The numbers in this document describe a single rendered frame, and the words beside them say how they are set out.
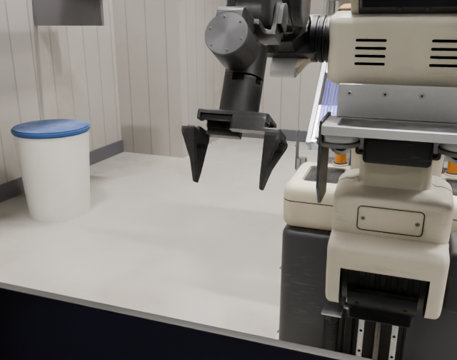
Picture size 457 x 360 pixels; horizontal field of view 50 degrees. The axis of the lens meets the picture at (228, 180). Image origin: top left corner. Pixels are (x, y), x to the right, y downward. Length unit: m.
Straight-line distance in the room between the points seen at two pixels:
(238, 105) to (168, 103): 3.92
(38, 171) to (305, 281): 2.19
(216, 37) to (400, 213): 0.52
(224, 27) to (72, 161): 2.62
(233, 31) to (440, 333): 1.00
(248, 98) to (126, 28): 4.09
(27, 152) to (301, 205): 2.22
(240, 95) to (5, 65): 3.20
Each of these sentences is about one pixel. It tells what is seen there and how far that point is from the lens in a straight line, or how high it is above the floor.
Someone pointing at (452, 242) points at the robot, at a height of 0.75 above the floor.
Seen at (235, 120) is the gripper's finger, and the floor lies 1.08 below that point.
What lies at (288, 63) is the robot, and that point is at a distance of 0.96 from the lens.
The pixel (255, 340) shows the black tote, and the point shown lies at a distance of 0.24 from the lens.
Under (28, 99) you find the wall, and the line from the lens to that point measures 3.95.
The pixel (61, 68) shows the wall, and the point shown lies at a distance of 4.23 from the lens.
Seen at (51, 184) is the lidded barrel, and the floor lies 0.26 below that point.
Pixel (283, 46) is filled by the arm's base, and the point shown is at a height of 1.16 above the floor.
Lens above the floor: 1.20
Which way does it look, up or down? 18 degrees down
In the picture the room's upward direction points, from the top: straight up
